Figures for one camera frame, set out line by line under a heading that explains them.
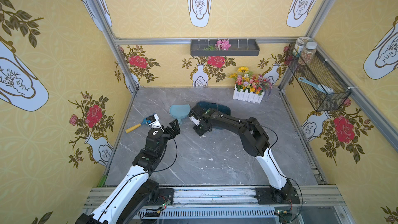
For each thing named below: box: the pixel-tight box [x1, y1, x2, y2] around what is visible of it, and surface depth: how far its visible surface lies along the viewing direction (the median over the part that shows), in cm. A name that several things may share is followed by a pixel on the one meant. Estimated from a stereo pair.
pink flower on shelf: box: [214, 39, 232, 51], surface depth 90 cm
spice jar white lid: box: [298, 41, 318, 66], surface depth 82 cm
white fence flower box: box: [229, 66, 273, 104], surface depth 105 cm
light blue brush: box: [297, 77, 335, 95], surface depth 75 cm
